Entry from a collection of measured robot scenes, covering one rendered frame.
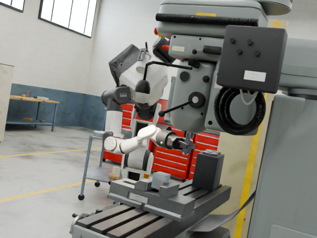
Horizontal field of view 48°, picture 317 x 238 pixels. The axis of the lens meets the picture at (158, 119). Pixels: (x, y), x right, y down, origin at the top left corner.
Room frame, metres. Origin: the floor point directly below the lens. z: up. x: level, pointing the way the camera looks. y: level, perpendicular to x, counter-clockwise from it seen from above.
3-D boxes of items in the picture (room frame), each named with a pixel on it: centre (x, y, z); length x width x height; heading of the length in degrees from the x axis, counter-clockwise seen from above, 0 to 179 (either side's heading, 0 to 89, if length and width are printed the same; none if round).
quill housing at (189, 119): (1.68, -0.16, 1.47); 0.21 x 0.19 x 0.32; 155
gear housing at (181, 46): (1.66, -0.19, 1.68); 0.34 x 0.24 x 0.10; 65
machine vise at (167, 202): (1.49, -0.03, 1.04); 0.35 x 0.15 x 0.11; 64
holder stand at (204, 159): (2.07, -0.34, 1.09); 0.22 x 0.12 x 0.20; 161
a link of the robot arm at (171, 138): (1.75, -0.09, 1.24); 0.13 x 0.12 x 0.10; 131
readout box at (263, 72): (1.25, -0.28, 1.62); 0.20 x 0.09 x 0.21; 65
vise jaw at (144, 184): (1.50, 0.00, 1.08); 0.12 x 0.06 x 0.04; 154
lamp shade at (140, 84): (1.69, 0.10, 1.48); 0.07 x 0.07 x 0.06
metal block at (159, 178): (1.47, -0.05, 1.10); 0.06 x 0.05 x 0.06; 154
